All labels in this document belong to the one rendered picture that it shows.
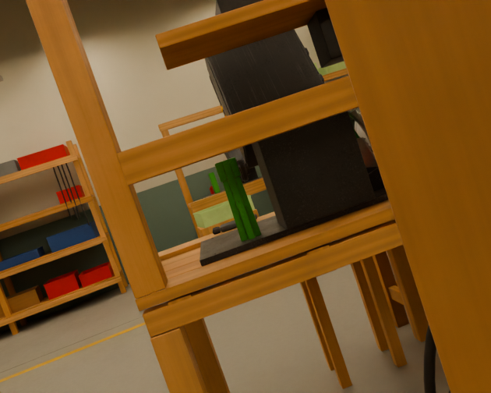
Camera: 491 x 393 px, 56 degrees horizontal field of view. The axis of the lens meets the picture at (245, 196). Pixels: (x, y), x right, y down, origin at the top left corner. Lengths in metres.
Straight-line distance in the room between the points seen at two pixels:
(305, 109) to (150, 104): 6.06
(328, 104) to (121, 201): 0.63
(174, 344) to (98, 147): 0.59
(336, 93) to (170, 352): 0.86
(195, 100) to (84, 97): 6.01
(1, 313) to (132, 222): 5.78
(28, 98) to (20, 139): 0.60
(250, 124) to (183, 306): 0.54
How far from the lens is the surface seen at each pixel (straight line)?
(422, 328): 2.57
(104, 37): 7.55
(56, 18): 1.42
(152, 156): 1.25
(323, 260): 1.36
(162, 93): 7.31
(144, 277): 1.33
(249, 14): 1.33
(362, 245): 1.39
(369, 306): 2.49
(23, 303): 6.96
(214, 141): 1.25
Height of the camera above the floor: 1.14
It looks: 4 degrees down
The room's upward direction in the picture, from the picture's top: 19 degrees counter-clockwise
